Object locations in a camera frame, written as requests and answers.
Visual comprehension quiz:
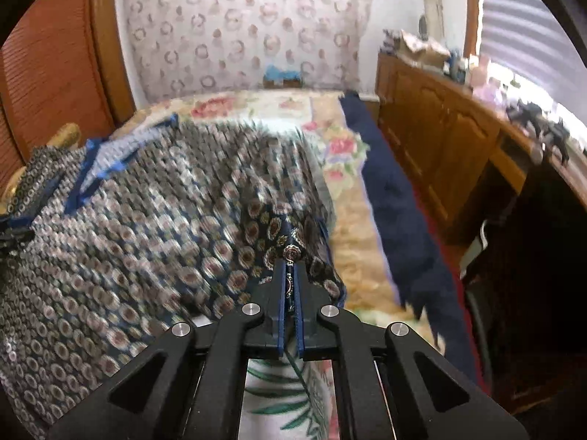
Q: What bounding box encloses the black toy figure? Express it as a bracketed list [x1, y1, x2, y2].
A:
[506, 100, 572, 166]

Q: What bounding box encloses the navy blanket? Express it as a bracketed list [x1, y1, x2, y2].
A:
[338, 91, 488, 388]

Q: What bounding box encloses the black chair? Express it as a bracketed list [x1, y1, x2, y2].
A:
[460, 165, 587, 415]

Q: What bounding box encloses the floral blanket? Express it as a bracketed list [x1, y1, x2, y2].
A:
[110, 89, 443, 333]

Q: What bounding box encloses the blue cloth item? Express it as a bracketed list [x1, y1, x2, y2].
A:
[263, 64, 306, 90]

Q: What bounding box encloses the navy medallion-print garment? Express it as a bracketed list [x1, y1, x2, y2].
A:
[0, 117, 346, 440]

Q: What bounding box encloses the pink soft item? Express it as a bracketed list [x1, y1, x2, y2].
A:
[471, 54, 511, 104]

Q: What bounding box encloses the gold embroidered pillow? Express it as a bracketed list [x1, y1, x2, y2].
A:
[0, 123, 91, 209]

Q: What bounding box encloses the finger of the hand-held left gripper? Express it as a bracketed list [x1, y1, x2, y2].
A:
[0, 220, 36, 258]

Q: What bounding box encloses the wooden louvered wardrobe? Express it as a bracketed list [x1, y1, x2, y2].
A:
[0, 0, 137, 195]

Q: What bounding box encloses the cardboard box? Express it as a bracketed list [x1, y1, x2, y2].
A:
[398, 29, 453, 69]

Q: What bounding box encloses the ring-print curtain cloth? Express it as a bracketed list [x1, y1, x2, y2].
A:
[114, 0, 375, 105]

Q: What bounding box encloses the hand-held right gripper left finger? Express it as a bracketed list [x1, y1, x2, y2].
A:
[46, 259, 289, 440]

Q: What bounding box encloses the window blind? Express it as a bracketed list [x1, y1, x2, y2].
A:
[477, 0, 587, 106]

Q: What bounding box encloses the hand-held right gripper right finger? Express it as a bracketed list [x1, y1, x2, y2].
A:
[289, 259, 533, 440]

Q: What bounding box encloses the wooden cabinet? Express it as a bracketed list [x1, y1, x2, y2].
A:
[375, 52, 587, 248]

